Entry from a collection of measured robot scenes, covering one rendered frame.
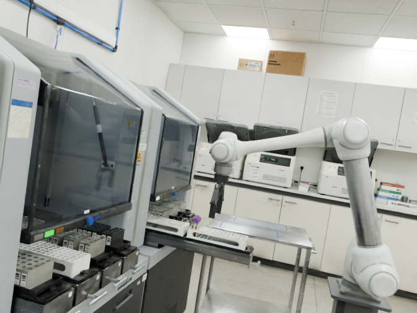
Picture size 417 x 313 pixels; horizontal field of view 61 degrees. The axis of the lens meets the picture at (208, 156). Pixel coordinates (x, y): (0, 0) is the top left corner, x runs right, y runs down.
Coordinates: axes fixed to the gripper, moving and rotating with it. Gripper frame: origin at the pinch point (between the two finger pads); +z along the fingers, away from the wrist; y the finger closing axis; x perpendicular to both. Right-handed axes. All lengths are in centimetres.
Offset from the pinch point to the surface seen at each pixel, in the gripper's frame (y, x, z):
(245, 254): -6.8, -19.4, 14.7
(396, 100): 258, -127, -111
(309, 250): 29, -50, 15
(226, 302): 52, -7, 68
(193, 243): -6.7, 6.5, 15.3
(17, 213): -96, 33, -10
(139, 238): -13.5, 32.2, 17.7
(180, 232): -4.8, 14.6, 12.3
